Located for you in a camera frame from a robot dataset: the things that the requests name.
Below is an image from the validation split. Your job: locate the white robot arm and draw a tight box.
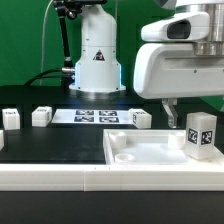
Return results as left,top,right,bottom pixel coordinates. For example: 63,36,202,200
70,0,224,128

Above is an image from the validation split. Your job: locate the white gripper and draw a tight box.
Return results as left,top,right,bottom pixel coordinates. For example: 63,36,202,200
133,12,224,128

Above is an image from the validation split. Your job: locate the black cable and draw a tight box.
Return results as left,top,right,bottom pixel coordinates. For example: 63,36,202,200
23,67,75,87

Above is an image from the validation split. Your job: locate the white cable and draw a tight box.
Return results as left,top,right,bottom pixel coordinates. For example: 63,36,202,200
39,0,55,87

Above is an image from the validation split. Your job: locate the white paper with tags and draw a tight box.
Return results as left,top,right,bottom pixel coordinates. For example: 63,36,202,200
52,109,132,124

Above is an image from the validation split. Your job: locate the white obstacle fence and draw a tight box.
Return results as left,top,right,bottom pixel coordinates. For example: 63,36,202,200
0,163,224,191

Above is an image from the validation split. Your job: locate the white square table top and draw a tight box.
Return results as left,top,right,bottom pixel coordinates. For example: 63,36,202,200
103,129,224,165

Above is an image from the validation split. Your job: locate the white block at left edge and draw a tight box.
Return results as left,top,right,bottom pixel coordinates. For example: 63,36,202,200
0,130,4,151

